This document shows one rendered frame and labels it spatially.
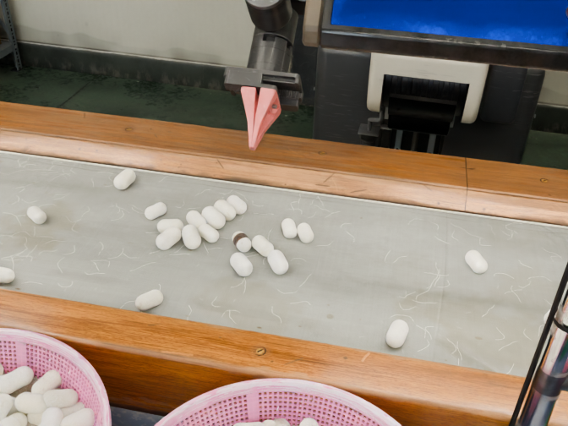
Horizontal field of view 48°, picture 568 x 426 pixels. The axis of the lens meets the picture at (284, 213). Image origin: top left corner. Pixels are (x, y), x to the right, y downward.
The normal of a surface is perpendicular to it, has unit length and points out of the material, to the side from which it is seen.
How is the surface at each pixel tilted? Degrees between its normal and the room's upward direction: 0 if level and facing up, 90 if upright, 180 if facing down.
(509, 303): 0
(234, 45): 89
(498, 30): 58
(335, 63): 90
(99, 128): 0
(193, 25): 90
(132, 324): 0
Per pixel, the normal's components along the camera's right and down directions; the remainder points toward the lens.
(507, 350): 0.03, -0.82
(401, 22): -0.15, 0.03
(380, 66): -0.23, 0.66
